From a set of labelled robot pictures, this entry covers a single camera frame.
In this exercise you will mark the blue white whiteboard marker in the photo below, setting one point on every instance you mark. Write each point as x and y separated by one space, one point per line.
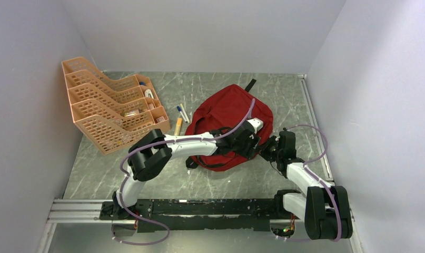
181 114

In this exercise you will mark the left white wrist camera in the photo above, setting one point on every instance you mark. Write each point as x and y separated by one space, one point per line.
256 124

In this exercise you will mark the red backpack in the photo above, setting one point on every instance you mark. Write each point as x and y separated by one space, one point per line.
219 114

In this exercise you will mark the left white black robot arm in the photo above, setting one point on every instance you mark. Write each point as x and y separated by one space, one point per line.
149 156

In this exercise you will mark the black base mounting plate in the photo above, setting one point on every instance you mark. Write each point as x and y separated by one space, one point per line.
151 215

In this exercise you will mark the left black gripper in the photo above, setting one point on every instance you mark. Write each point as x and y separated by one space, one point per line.
249 151

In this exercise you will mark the white pencil stick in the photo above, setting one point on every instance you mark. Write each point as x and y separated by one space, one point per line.
187 119

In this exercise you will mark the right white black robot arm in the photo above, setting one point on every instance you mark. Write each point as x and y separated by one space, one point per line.
323 208

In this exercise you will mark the aluminium frame rail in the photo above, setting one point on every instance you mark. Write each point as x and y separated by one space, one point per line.
73 211

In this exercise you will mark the orange plastic file organizer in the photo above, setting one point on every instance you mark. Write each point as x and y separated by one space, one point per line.
112 114

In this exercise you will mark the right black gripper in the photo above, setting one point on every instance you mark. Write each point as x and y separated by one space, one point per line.
264 153

